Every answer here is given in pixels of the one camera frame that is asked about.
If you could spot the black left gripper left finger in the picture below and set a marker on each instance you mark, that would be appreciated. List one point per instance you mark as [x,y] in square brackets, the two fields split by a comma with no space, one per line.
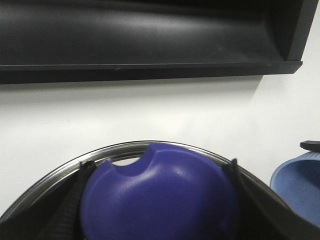
[65,222]

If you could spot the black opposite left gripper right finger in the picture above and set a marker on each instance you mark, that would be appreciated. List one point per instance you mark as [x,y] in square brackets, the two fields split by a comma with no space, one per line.
[310,145]

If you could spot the light blue plastic cup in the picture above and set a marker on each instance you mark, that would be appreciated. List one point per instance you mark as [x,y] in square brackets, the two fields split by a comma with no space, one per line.
[297,182]

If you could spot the black range hood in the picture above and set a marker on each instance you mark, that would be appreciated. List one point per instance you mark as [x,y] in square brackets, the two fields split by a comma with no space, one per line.
[60,41]

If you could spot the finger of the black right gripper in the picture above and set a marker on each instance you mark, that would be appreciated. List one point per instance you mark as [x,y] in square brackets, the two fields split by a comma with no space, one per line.
[263,215]

